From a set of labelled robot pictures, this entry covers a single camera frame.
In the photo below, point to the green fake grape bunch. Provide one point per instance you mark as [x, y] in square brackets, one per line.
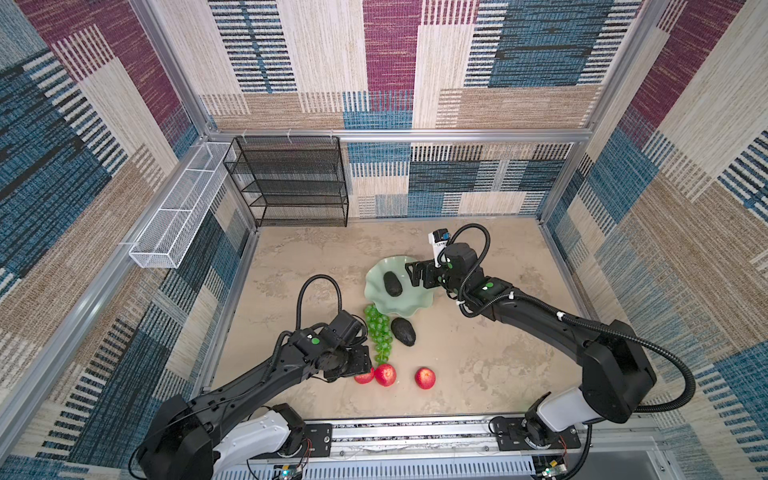
[380, 333]

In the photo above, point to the black wire shelf rack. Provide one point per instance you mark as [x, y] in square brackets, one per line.
[290, 181]

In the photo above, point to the dark avocado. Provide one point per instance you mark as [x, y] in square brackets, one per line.
[392, 284]
[403, 331]

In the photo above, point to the light green wavy fruit bowl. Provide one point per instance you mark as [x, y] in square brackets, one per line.
[412, 300]

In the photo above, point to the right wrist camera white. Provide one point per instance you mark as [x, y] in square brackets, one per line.
[438, 240]

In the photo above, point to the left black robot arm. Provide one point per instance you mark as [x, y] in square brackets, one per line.
[230, 425]

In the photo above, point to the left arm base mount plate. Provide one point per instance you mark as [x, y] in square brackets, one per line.
[313, 440]

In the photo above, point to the aluminium front rail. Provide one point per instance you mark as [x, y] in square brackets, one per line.
[461, 447]

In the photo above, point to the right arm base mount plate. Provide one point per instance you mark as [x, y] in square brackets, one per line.
[519, 433]

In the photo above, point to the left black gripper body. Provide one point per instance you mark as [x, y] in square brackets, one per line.
[357, 360]

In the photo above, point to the white mesh wall basket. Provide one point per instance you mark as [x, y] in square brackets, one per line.
[166, 239]

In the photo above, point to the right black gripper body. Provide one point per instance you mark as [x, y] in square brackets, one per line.
[433, 276]

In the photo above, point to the red apple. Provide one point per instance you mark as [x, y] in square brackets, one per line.
[365, 378]
[385, 375]
[425, 378]

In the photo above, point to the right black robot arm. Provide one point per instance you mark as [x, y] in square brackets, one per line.
[616, 373]

